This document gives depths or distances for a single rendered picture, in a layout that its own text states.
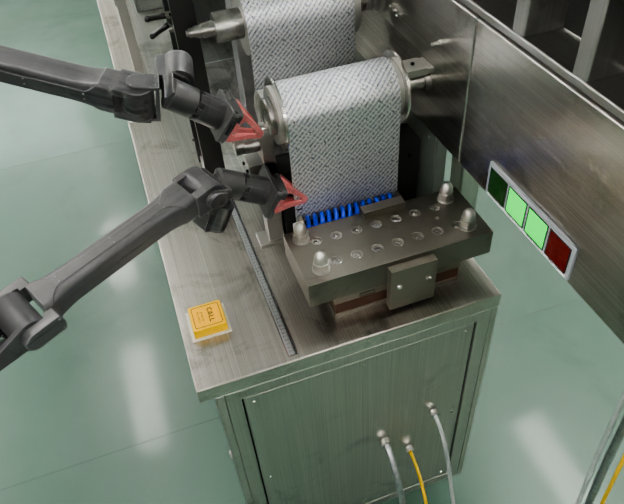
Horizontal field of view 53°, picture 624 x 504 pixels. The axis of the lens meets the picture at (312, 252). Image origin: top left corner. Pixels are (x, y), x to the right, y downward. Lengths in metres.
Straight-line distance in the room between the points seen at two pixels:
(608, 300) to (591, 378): 1.44
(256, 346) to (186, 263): 0.30
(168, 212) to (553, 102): 0.65
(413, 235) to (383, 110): 0.26
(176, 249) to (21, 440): 1.16
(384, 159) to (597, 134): 0.52
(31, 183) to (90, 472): 1.75
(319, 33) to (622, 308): 0.82
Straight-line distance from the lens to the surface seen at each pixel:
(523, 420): 2.29
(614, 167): 0.93
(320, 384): 1.35
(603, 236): 0.99
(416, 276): 1.27
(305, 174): 1.28
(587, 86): 0.95
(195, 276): 1.44
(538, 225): 1.10
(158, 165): 1.80
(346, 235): 1.29
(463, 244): 1.30
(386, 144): 1.31
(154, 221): 1.12
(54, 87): 1.21
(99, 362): 2.55
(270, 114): 1.22
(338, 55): 1.46
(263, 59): 1.40
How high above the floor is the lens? 1.90
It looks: 44 degrees down
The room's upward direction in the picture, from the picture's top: 5 degrees counter-clockwise
